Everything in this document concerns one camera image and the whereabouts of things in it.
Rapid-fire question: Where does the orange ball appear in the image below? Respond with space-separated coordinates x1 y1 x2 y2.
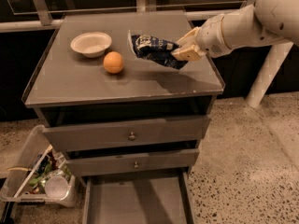
103 51 123 74

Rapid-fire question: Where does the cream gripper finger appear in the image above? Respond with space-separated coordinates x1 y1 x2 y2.
171 45 206 61
177 27 200 46

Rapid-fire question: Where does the grey middle drawer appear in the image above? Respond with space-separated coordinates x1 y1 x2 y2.
66 148 199 176

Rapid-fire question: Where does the grey drawer cabinet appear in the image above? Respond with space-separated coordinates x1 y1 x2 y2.
21 10 226 179

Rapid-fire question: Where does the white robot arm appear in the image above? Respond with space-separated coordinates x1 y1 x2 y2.
172 0 299 61

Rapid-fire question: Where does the metal railing with glass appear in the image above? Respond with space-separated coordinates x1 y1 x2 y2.
0 0 255 33

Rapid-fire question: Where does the grey bottom drawer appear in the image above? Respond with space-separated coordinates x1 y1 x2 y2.
82 168 197 224

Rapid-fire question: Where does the white cup in bin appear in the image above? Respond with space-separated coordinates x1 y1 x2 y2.
45 176 68 199

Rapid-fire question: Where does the blue chip bag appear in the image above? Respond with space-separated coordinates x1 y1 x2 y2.
128 32 188 70

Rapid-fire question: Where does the grey drawer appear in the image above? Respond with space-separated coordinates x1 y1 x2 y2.
43 116 210 152
82 168 197 224
66 148 199 176

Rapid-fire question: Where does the white paper bowl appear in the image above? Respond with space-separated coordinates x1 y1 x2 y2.
70 32 112 58

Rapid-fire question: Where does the white diagonal pole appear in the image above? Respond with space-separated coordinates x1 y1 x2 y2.
245 42 293 108

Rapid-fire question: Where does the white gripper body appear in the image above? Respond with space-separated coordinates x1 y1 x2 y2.
197 14 232 58

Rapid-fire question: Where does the grey top drawer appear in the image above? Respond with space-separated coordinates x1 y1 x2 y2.
43 116 210 152

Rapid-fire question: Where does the clear plastic bin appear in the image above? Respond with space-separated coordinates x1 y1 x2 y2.
1 125 77 207

